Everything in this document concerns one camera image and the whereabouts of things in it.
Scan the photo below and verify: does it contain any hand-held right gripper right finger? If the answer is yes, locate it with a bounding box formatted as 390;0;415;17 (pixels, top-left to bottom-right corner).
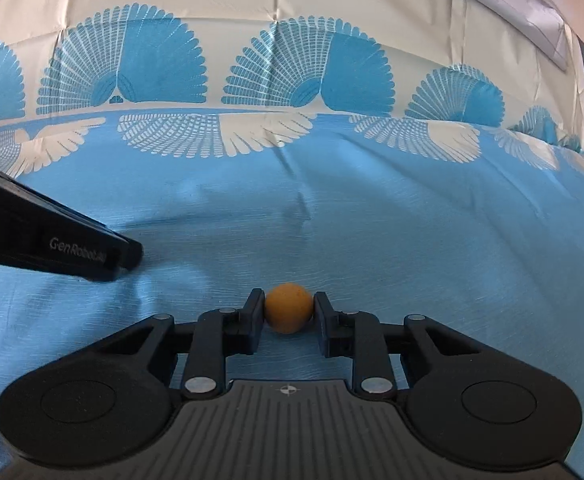
313;291;483;403

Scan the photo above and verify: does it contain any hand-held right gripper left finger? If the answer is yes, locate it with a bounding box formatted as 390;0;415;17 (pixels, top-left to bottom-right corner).
104;288;266;402

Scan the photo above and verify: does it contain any tan round longan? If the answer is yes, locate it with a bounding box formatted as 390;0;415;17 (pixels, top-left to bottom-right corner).
264;283;316;334

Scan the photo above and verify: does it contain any blue printed cloth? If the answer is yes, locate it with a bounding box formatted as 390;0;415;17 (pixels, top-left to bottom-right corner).
0;0;584;480

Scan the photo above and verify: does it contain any grey plastic bag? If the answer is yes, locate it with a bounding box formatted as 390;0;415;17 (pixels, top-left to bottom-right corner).
487;0;584;72

